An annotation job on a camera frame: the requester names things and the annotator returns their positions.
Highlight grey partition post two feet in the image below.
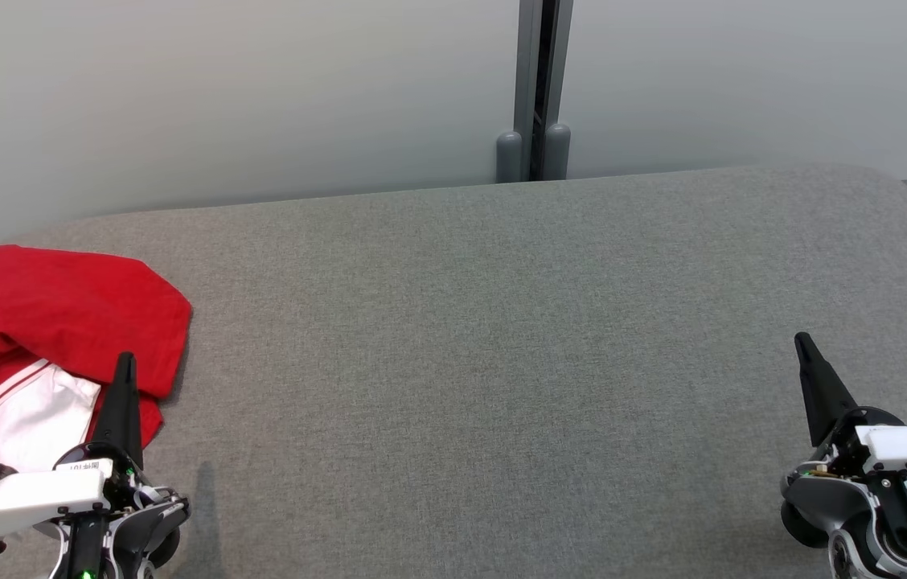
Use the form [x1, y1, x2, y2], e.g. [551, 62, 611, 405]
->
[496, 0, 575, 183]

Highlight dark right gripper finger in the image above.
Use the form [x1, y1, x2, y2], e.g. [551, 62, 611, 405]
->
[794, 331, 860, 447]

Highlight grey fabric sofa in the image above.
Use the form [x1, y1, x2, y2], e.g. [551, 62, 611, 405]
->
[0, 165, 907, 579]

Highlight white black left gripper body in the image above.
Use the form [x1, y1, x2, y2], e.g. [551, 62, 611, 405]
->
[0, 441, 150, 541]

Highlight red Bulls 23 jersey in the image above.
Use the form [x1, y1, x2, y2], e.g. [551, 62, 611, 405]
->
[0, 245, 193, 495]

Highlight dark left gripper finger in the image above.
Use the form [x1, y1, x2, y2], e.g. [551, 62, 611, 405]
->
[90, 351, 146, 471]

